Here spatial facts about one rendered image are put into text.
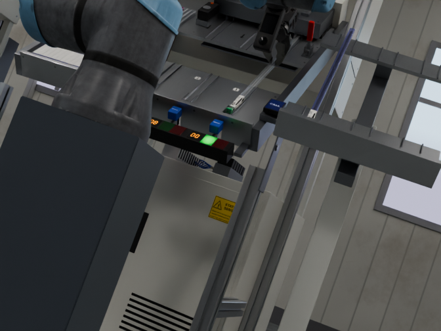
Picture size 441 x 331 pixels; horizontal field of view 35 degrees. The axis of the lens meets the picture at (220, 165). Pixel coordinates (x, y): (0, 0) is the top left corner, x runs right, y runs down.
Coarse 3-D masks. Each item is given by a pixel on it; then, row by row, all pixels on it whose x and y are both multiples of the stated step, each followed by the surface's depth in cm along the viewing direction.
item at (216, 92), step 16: (176, 64) 188; (160, 80) 180; (176, 80) 181; (192, 80) 182; (208, 80) 182; (224, 80) 183; (176, 96) 174; (192, 96) 175; (208, 96) 176; (224, 96) 176; (256, 96) 177; (272, 96) 178; (224, 112) 170; (240, 112) 170; (256, 112) 171
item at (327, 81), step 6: (354, 30) 183; (348, 36) 180; (348, 42) 177; (342, 48) 175; (342, 54) 172; (336, 60) 169; (336, 66) 167; (330, 72) 165; (330, 78) 163; (324, 84) 160; (324, 90) 158; (318, 96) 156; (324, 96) 158; (318, 102) 154; (312, 108) 152; (318, 108) 153
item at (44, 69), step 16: (32, 64) 183; (48, 64) 181; (64, 64) 179; (48, 80) 183; (64, 80) 181; (160, 96) 170; (160, 112) 173; (192, 112) 168; (208, 112) 166; (192, 128) 171; (208, 128) 169; (224, 128) 166; (240, 128) 164
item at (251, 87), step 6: (294, 36) 205; (300, 36) 205; (294, 42) 201; (270, 66) 188; (264, 72) 185; (258, 78) 182; (252, 84) 180; (258, 84) 182; (246, 90) 177; (252, 90) 179; (246, 96) 176; (234, 108) 170
